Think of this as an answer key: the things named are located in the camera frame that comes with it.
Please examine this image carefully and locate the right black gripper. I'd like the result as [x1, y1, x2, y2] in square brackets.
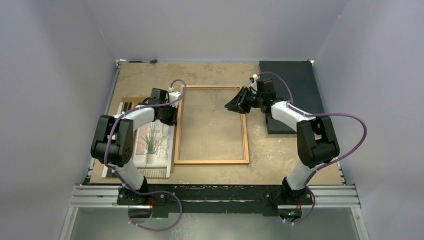
[225, 86, 264, 114]

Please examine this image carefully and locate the wooden picture frame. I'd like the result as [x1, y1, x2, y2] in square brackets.
[173, 85, 250, 165]

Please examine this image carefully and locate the plant photo print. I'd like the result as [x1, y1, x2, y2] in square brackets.
[107, 107, 175, 179]

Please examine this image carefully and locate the brown backing board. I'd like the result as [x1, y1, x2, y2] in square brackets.
[121, 96, 176, 174]

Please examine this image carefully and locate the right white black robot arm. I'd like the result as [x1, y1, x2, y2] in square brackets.
[224, 75, 340, 204]

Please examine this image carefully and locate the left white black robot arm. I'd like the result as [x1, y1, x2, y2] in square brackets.
[90, 88, 185, 205]

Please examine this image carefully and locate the dark rectangular box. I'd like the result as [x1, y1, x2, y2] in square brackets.
[258, 60, 324, 114]

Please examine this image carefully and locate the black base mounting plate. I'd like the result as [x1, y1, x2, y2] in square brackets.
[117, 183, 313, 218]

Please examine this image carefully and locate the aluminium rail beam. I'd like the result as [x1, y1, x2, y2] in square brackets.
[70, 185, 361, 208]

